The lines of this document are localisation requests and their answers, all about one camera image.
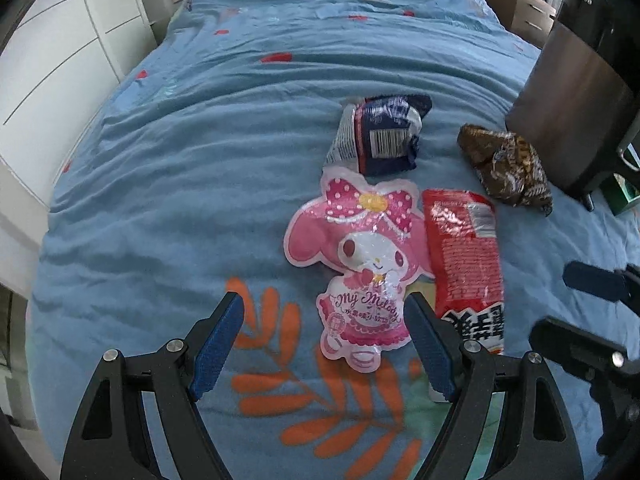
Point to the pink My Melody snack bag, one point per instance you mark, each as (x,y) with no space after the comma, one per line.
(374,237)

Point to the wooden bedside cabinet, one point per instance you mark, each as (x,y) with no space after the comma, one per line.
(532,20)

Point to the green box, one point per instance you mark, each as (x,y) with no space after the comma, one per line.
(620,195)

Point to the blue patterned bed cover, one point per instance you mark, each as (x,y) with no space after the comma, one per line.
(183,188)

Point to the red and white snack pouch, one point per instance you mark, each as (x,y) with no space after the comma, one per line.
(462,242)

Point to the brown snack packet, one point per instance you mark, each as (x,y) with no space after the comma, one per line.
(508,167)

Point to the black and bronze bin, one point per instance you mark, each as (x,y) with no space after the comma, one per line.
(579,107)

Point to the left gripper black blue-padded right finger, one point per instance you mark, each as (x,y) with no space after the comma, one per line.
(534,440)

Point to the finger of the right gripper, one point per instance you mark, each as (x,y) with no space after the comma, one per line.
(620,285)
(579,353)

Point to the white wardrobe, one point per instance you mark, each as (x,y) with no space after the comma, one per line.
(62,62)

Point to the dark blue snack packet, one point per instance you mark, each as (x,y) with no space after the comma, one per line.
(380,135)

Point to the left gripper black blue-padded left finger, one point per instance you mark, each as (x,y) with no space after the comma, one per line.
(110,437)

